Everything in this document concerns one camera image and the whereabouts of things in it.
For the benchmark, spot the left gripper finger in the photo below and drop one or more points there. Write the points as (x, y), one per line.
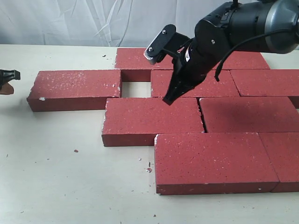
(7, 89)
(8, 75)

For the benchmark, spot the right row red brick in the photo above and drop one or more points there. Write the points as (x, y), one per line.
(268, 83)

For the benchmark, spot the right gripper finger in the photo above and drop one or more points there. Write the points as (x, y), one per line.
(175, 91)

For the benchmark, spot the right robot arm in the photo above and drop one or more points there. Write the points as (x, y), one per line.
(268, 26)

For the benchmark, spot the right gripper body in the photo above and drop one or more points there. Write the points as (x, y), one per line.
(191, 68)

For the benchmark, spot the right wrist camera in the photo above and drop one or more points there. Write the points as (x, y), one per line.
(161, 45)

